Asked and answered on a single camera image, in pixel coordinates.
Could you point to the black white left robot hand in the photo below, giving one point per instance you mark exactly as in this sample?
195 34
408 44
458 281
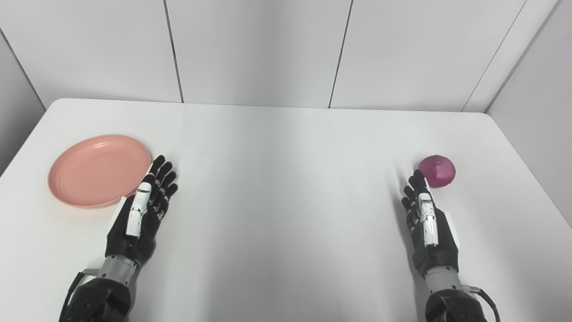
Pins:
129 237

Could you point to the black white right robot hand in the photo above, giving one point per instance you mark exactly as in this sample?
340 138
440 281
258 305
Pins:
433 250

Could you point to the pink plastic plate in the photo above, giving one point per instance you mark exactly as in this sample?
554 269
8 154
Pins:
96 172

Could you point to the purple red onion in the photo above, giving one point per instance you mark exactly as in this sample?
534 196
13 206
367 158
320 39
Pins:
438 171

